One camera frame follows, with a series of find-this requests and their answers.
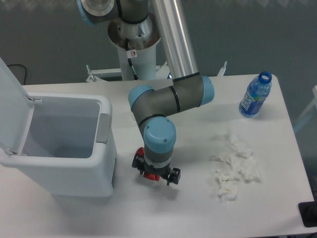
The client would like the white furniture at right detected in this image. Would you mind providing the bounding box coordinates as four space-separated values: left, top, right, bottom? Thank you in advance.
293 85 317 134

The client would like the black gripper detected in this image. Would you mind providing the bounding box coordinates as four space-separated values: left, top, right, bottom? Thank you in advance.
132 154 181 185

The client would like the black device at edge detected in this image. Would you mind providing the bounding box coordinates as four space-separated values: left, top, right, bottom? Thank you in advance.
298 201 317 228

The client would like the white trash bin lid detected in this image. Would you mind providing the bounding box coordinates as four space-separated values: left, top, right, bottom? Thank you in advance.
0 60 34 154

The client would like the white trash bin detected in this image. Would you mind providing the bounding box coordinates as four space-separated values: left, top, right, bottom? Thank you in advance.
0 92 116 197

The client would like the crushed red can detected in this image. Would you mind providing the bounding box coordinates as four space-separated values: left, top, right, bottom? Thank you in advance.
136 147 160 181

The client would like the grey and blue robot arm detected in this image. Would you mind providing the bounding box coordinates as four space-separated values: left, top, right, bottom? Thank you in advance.
77 0 214 184

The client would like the blue plastic bottle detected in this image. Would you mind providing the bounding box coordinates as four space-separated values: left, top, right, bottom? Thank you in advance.
239 71 272 118

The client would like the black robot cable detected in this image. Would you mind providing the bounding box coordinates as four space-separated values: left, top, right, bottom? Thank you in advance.
125 38 140 81

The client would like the black floor cable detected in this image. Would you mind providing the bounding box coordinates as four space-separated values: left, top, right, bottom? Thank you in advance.
6 63 27 85

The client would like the crumpled white tissue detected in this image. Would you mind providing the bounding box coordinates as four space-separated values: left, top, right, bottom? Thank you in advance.
210 130 262 202

